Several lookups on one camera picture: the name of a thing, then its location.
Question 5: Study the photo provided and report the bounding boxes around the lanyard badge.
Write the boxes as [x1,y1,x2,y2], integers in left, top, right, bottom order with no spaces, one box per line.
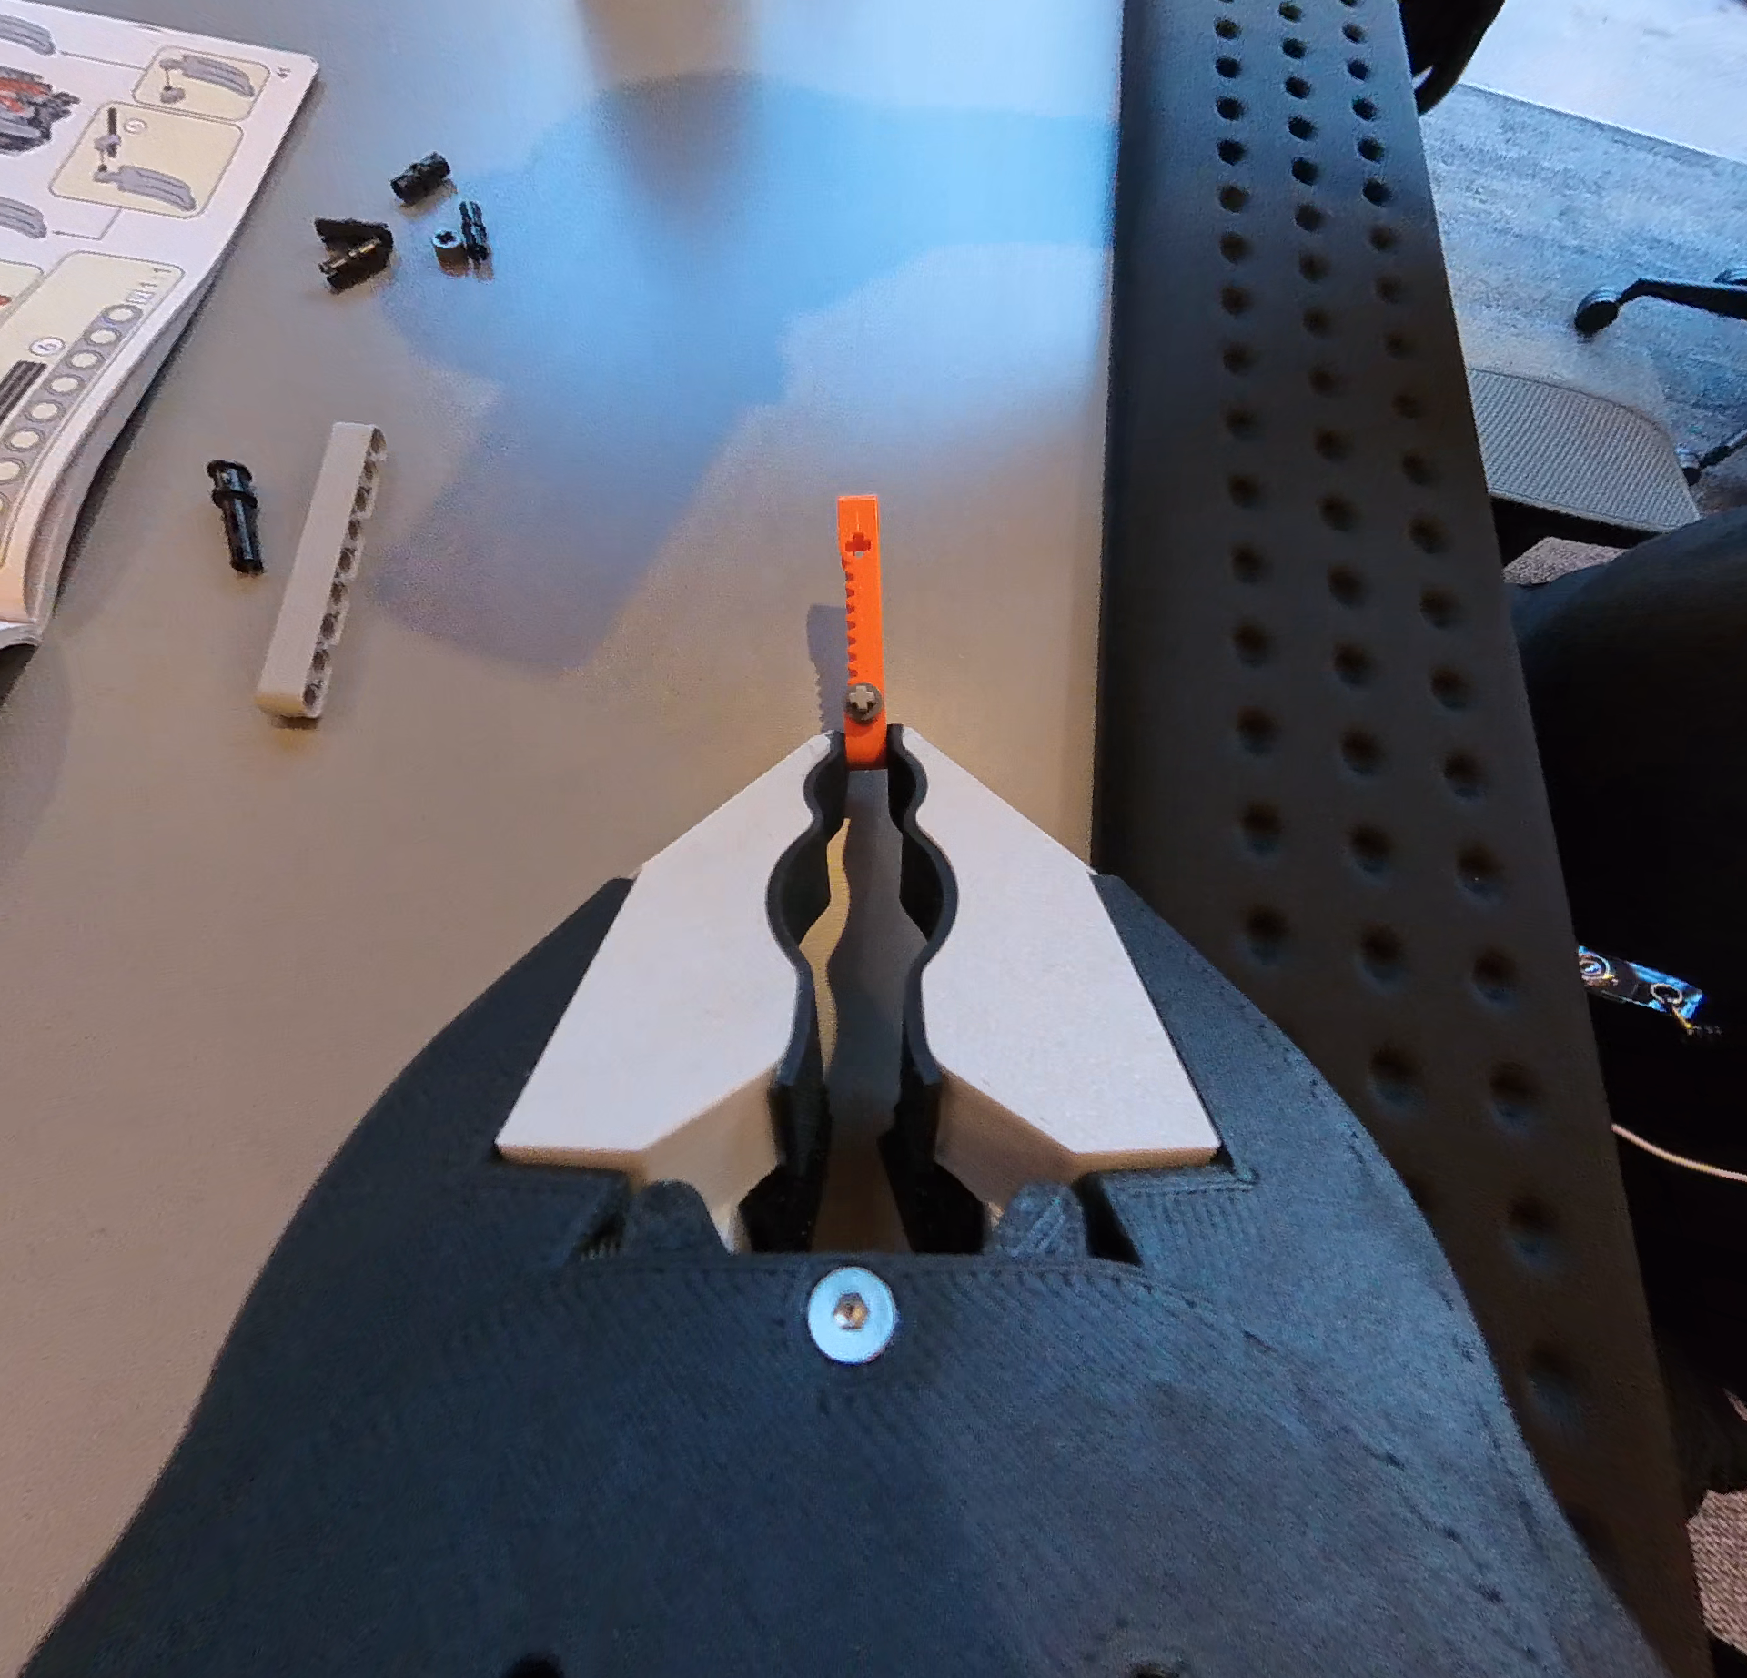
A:
[1575,947,1723,1040]

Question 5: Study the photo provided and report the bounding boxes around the orange toothed toy beam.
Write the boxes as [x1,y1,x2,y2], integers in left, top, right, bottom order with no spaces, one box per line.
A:
[832,493,888,767]

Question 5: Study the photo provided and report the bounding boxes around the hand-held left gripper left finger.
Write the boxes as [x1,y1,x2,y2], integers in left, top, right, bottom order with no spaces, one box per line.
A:
[496,732,838,1251]

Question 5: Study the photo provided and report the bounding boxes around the thin white cable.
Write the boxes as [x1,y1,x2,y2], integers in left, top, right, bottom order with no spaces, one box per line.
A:
[1610,1122,1747,1183]

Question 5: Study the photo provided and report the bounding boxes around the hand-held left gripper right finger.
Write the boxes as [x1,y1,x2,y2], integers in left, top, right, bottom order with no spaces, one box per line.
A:
[884,727,1222,1251]

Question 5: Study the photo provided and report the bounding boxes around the grey desk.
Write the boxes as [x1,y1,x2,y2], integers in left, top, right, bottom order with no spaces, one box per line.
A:
[0,0,1128,1672]

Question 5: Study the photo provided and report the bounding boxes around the black perforated panel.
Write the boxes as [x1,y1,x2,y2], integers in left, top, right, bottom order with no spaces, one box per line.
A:
[1095,0,1715,1678]

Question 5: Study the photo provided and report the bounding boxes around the grey office chair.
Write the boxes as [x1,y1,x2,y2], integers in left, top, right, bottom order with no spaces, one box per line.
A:
[1471,269,1747,536]

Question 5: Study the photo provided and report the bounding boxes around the toy instruction booklet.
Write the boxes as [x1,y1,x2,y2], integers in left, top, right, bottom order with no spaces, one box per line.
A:
[0,0,321,651]

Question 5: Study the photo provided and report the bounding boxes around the person's dark trouser leg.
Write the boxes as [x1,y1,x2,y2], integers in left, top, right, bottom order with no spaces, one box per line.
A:
[1506,510,1747,1516]

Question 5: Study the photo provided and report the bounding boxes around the long black toy pin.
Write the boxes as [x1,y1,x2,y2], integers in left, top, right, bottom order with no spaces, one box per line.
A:
[206,458,268,576]

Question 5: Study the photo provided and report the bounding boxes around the long grey toy beam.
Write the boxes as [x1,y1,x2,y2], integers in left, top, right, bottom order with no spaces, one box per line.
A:
[257,423,389,721]

